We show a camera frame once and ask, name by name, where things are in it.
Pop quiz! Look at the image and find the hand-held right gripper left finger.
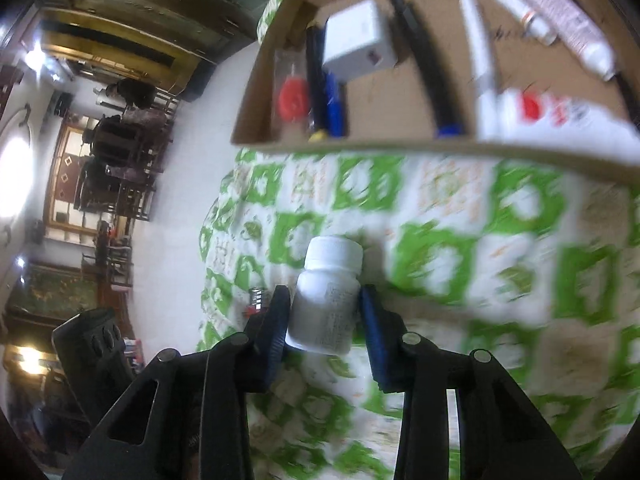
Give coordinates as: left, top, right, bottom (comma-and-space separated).
60, 285, 292, 480

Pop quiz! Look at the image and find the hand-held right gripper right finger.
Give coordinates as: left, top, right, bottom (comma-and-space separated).
357, 284, 586, 480

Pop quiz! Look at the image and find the white pill bottle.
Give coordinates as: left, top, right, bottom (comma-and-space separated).
286, 236, 365, 356

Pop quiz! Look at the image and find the blue marker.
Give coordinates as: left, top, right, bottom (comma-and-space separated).
305, 25, 349, 142

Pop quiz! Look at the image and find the red item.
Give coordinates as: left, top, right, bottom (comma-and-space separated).
272, 47, 312, 136

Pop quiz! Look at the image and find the thick black marker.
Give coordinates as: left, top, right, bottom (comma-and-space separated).
387, 0, 468, 138

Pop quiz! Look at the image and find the white marker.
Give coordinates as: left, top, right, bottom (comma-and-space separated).
459, 0, 503, 138

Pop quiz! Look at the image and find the white charger adapter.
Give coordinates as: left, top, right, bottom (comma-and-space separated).
320, 0, 401, 81

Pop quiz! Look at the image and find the white spray bottle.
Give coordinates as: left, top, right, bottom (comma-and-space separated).
495, 87, 640, 147

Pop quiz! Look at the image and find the brown cardboard tray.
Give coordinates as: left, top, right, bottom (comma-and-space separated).
230, 0, 640, 181

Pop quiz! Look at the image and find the black clear pen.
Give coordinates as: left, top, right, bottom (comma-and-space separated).
612, 72, 640, 126

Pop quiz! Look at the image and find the white ointment tube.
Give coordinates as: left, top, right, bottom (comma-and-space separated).
462, 0, 558, 46

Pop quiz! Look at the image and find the white tube with printed label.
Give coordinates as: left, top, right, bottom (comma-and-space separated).
517, 0, 617, 81

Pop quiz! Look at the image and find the red clear lighter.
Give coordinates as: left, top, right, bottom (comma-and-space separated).
245, 287, 266, 317

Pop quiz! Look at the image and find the green white printed blanket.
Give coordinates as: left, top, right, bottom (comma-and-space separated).
195, 0, 640, 480

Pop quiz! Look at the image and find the wooden framed patterned screen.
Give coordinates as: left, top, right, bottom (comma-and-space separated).
44, 125, 106, 241

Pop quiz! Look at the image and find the row of wooden chairs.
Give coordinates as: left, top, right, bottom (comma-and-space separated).
75, 87, 181, 291

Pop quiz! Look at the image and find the oval bright window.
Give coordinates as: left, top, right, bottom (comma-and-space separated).
0, 105, 36, 221

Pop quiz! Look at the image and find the golden wooden cabinet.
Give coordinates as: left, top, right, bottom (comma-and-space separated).
42, 5, 211, 101

